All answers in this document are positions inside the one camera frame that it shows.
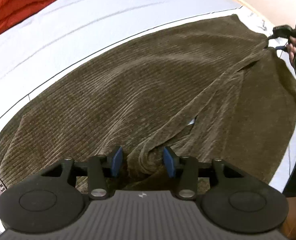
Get grey bed sheet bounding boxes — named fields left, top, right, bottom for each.
left=17, top=0, right=241, bottom=30

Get brown corduroy pants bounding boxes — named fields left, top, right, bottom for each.
left=0, top=15, right=296, bottom=190

